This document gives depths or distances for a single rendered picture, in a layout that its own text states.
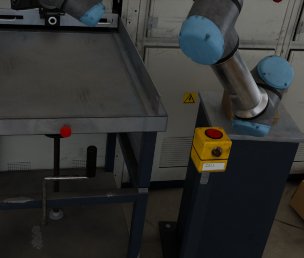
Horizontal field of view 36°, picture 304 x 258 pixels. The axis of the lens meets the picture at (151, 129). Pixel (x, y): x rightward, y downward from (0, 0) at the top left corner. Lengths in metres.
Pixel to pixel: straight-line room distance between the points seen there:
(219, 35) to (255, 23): 1.05
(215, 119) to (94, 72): 0.45
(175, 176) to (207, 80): 0.56
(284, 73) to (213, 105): 0.35
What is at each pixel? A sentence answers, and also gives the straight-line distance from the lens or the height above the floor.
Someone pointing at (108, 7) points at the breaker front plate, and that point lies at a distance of 2.03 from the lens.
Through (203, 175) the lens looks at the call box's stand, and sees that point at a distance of 1.34.
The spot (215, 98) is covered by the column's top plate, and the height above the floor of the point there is 0.75.
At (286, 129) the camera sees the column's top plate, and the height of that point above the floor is 0.75.
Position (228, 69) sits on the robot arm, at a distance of 1.26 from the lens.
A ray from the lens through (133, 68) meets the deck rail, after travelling 1.71.
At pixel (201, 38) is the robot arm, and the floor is 1.17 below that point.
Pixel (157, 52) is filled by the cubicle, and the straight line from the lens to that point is 2.08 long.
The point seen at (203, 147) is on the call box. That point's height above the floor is 0.88.
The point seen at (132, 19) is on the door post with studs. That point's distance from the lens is 2.02.
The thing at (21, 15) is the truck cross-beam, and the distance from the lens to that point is 2.01.
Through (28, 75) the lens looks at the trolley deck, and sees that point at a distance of 1.63.
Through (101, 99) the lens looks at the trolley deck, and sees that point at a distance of 1.49.
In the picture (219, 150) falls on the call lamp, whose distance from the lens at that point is 1.26.
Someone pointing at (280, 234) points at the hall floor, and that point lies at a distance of 2.44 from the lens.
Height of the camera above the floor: 1.55
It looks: 31 degrees down
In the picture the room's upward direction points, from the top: 8 degrees clockwise
